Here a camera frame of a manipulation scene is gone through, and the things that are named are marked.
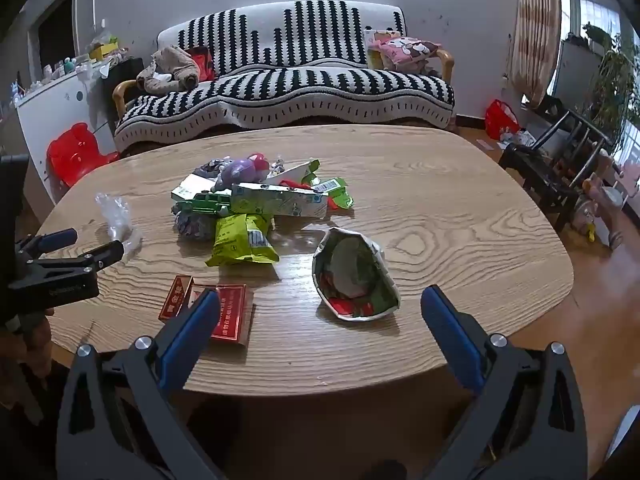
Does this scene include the white plastic bag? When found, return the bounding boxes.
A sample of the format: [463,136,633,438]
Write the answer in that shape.
[92,57,121,80]

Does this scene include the green toy truck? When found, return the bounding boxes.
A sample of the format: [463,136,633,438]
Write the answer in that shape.
[171,174,235,218]

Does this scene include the beige patterned curtain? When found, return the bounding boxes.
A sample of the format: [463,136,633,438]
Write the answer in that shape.
[510,0,564,109]

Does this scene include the pink cartoon pillow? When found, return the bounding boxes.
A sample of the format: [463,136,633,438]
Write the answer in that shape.
[375,36,442,74]

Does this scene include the window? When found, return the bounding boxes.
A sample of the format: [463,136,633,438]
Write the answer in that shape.
[557,0,640,61]

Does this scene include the clear plastic wrapper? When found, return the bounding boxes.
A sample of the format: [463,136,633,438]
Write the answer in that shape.
[95,192,144,261]

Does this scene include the red bear-shaped stool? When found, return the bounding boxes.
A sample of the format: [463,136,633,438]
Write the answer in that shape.
[46,122,121,189]

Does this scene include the open foil snack bag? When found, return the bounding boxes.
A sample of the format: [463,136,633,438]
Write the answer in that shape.
[311,227,402,322]

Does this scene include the black white striped sofa cover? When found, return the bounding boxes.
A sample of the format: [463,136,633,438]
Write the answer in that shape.
[114,0,457,153]

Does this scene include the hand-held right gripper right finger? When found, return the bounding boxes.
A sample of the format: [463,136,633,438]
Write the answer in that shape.
[420,284,589,480]

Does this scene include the green potted plant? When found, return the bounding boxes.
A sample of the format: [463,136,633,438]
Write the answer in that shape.
[582,22,640,152]

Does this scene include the red shopping bag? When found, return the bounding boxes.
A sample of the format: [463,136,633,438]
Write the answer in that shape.
[484,99,524,142]

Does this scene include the purple toy figure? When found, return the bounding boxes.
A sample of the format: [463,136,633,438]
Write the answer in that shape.
[212,152,273,193]

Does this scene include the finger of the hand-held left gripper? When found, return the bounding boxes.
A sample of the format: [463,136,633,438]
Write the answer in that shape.
[37,239,125,274]
[16,228,79,261]

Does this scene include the wooden sofa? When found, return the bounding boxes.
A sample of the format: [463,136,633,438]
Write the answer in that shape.
[112,47,457,157]

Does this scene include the row of small bottles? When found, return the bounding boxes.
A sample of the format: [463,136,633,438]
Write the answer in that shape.
[10,57,92,107]

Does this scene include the green white toothpaste box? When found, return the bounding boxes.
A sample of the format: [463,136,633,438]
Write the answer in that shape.
[230,182,330,219]

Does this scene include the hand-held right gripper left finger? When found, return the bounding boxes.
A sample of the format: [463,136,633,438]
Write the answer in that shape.
[55,287,223,480]

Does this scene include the red cloth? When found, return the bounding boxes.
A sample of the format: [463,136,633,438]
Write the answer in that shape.
[187,46,217,84]

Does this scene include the white cabinet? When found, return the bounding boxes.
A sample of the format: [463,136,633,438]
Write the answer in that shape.
[15,60,119,207]

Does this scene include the white grey crumpled wrapper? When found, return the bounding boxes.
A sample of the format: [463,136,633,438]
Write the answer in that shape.
[192,159,231,179]

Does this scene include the grey patterned wrapper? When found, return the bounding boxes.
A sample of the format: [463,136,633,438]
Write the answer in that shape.
[174,210,219,242]

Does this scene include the green snack bag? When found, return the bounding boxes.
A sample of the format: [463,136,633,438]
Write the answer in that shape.
[205,213,281,268]

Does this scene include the dark framed panel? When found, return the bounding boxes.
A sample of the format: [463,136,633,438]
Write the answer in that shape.
[29,0,79,77]

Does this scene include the white crumpled papers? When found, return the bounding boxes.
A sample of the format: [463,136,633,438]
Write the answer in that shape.
[500,127,538,151]

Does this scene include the green open carton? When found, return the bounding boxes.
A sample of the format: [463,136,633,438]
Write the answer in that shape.
[262,159,355,211]

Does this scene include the red cardboard box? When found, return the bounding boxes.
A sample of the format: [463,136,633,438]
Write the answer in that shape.
[159,275,255,347]

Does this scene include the black metal chair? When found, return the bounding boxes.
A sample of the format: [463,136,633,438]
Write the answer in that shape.
[499,107,617,234]

